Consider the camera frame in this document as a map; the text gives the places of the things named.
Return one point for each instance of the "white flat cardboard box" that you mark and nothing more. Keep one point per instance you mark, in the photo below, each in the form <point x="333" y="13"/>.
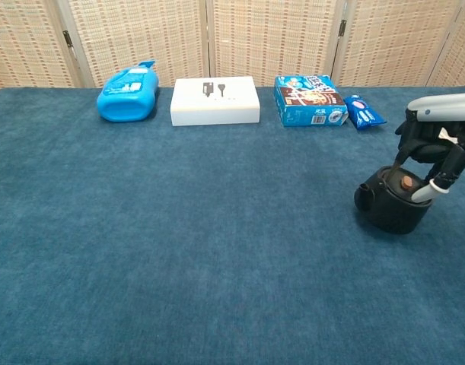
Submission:
<point x="215" y="102"/>

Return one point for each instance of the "blue table cloth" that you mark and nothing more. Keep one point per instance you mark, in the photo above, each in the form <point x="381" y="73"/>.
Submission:
<point x="179" y="235"/>

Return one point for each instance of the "blue snack box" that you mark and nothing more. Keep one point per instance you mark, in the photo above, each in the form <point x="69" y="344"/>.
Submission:
<point x="310" y="102"/>

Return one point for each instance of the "woven folding screen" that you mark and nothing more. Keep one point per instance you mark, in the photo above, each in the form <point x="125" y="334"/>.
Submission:
<point x="270" y="38"/>

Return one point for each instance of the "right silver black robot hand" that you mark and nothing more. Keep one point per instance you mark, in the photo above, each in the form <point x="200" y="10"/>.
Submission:
<point x="445" y="106"/>

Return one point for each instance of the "blue cookie packet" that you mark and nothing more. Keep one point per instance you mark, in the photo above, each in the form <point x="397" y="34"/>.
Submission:
<point x="363" y="113"/>

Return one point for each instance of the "blue detergent pump bottle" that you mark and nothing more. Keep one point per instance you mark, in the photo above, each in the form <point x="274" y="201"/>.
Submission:
<point x="127" y="97"/>

